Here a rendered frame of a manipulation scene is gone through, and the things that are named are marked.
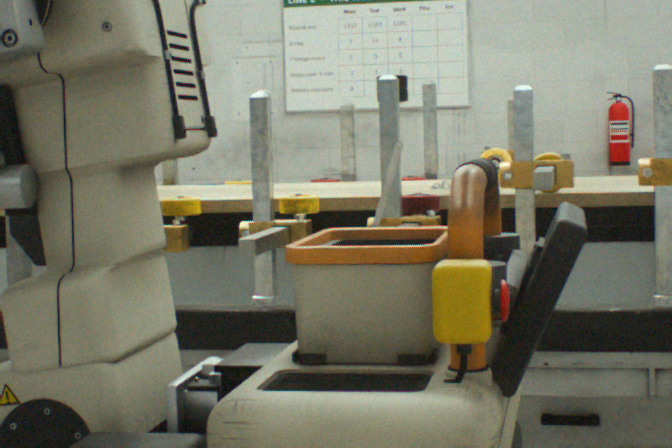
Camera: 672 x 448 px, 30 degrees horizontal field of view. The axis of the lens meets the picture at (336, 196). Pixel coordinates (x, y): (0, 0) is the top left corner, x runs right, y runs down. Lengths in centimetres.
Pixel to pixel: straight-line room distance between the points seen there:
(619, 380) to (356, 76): 737
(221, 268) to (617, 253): 82
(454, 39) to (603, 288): 705
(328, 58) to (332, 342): 848
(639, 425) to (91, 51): 169
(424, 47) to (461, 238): 844
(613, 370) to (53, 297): 135
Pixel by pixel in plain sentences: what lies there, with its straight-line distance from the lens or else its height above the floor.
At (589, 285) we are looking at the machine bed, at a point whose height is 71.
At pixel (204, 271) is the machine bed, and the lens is 268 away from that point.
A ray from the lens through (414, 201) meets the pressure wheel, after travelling 242.
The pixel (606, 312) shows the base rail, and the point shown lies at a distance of 233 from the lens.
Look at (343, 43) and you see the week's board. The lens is 965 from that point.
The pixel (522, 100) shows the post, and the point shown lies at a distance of 233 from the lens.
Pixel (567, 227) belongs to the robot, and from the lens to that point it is 116.
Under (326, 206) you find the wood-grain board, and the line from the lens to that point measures 258.
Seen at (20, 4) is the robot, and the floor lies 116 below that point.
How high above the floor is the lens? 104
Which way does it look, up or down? 3 degrees down
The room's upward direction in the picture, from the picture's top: 2 degrees counter-clockwise
